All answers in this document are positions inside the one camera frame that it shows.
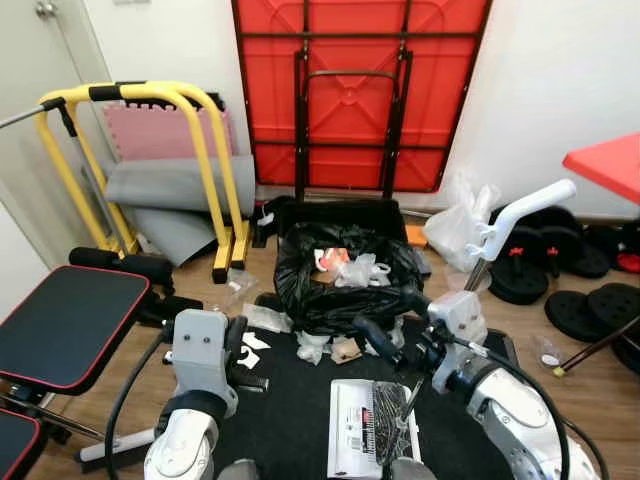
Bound white door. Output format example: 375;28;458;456
0;0;126;266

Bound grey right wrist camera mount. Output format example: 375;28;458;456
428;290;489;347

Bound small clear plastic wrapper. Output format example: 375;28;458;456
222;270;263;309

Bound long clear plastic bag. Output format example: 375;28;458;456
240;303;293;334

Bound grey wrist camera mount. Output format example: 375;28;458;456
170;308;236;419
428;290;489;347

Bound brown paper scrap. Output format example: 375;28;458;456
332;338;363;363

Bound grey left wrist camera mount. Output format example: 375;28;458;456
170;308;236;419

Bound large black red-trimmed bench pad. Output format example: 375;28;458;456
0;265;151;396

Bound black metal bench frame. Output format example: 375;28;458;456
0;385;116;471

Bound white-handled broom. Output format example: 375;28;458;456
78;428;159;466

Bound pink foam mat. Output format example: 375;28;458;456
103;100;233;163

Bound silver robot leg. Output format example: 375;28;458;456
388;456;437;480
215;458;263;480

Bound red white wrapper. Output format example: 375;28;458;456
315;247;351;273

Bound black weight plate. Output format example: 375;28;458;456
585;283;640;333
545;290;601;344
608;335;640;374

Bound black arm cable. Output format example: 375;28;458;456
440;335;611;480
104;330;171;480

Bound black floor mat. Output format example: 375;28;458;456
212;318;521;480

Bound red table top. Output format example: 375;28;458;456
562;133;640;206

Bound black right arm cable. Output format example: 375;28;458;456
440;335;611;480

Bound grey rolled mat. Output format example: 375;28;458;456
105;155;256;269

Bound yellow metal exercise frame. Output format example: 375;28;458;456
38;80;253;284

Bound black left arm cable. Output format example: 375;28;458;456
104;330;171;480

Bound black garbage bag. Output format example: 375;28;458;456
275;222;426;336

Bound black fabric case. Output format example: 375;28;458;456
262;197;409;246

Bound crumpled white plastic wrap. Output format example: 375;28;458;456
335;255;393;289

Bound small black red-trimmed bench pad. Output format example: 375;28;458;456
0;408;46;480

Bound silver robot left leg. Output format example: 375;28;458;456
215;458;263;480

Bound red folded table dark frame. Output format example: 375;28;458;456
232;0;493;194

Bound silver robot right leg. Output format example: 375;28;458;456
388;456;437;480

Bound black dumbbell red collar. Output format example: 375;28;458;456
488;222;551;306
535;205;613;281

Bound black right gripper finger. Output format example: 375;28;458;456
352;315;406;363

